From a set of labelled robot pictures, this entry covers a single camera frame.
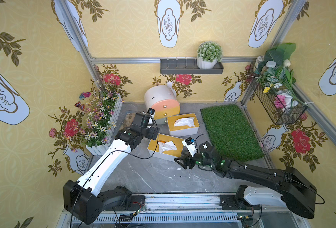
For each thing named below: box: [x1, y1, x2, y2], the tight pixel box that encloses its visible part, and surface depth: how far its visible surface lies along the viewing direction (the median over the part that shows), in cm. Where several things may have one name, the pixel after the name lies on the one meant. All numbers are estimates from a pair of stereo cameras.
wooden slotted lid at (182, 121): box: [167, 113, 200, 132], surface depth 96 cm
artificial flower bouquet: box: [251, 43, 308, 107], surface depth 77 cm
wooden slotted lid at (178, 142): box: [147, 133, 184, 158], surface depth 87 cm
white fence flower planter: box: [74, 89, 123, 156], surface depth 89 cm
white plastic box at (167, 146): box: [147, 133, 185, 161], surface depth 86 cm
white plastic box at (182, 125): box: [167, 113, 200, 137], surface depth 97 cm
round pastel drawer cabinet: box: [144, 85, 181, 125], surface depth 99 cm
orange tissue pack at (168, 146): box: [157, 140, 178, 155], surface depth 86 cm
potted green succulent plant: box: [196, 41, 224, 69], surface depth 76 cm
